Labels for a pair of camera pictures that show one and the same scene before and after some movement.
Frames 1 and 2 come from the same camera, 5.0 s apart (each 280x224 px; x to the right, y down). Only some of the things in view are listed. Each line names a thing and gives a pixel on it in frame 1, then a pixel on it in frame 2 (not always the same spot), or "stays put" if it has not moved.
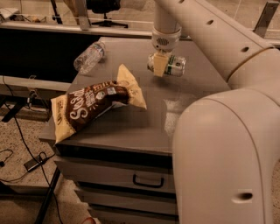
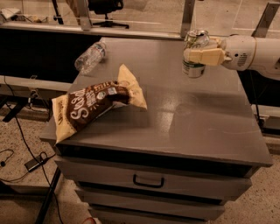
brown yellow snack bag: (72, 110) stays put
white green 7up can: (175, 66) → (195, 38)
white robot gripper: (164, 41) → (239, 52)
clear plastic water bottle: (90, 58) stays put
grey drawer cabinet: (120, 166) stays put
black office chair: (104, 7) stays put
